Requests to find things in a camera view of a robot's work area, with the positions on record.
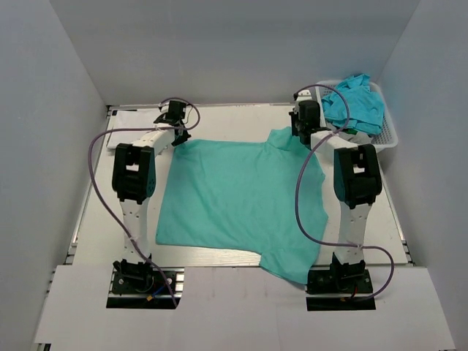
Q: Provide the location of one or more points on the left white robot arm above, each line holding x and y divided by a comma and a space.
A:
134, 175

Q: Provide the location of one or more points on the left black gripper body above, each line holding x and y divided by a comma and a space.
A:
181, 138

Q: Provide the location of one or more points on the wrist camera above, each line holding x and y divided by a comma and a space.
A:
303, 95
163, 108

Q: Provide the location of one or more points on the grey shirt in basket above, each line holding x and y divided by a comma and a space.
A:
356, 137

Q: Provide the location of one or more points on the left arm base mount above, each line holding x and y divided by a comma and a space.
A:
140, 286

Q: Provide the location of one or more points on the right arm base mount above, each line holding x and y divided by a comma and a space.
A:
337, 290

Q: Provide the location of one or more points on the green t shirt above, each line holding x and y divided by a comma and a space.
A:
263, 197

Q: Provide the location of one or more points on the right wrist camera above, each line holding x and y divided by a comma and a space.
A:
303, 95

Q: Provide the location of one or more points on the blue t shirt in basket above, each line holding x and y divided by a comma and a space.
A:
366, 107

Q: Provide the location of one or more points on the folded white t shirt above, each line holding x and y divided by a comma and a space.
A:
137, 121

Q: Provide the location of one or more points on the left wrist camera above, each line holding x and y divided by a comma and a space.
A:
163, 108

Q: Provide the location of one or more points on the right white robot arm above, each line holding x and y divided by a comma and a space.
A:
356, 180

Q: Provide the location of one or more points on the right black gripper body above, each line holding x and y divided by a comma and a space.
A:
297, 129

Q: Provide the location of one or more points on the white plastic basket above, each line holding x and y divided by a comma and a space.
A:
386, 139

